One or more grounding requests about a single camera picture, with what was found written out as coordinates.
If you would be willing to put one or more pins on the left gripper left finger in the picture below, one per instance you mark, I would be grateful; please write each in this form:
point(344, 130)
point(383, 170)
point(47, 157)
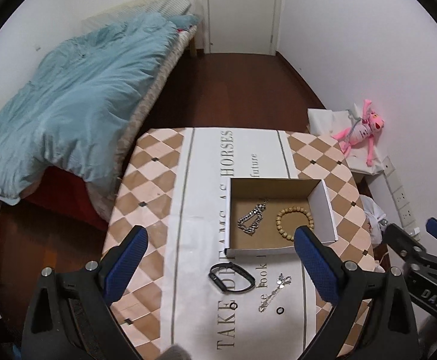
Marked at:
point(120, 263)

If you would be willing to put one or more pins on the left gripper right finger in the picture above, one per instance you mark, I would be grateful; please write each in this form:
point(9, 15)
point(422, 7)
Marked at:
point(321, 262)

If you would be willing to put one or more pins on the black fitness band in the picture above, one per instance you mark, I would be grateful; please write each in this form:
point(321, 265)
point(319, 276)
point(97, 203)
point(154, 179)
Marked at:
point(231, 278)

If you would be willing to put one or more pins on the white power strip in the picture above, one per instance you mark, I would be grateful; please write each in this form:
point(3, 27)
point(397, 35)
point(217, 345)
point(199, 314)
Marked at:
point(401, 202)

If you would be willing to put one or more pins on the white plastic bag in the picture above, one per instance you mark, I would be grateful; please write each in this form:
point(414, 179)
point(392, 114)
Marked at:
point(376, 218)

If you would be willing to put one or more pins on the bed mattress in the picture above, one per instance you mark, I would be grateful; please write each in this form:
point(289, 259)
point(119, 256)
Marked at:
point(103, 203)

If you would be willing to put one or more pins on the checkered tablecloth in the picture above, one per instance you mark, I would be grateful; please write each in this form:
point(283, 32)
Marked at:
point(175, 186)

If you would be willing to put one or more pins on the white cardboard box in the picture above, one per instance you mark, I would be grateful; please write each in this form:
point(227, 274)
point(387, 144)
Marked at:
point(262, 215)

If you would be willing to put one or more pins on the pink panther plush toy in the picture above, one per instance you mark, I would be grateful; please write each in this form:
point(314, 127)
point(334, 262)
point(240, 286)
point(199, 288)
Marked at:
point(367, 128)

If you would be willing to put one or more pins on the teal duvet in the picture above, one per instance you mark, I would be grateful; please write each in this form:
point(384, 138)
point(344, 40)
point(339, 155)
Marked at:
point(78, 104)

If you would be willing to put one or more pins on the striped pillow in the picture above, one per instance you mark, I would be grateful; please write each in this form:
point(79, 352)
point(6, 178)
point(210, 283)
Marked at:
point(167, 8)

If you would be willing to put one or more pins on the white door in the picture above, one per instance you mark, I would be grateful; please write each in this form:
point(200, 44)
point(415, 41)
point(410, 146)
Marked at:
point(241, 26)

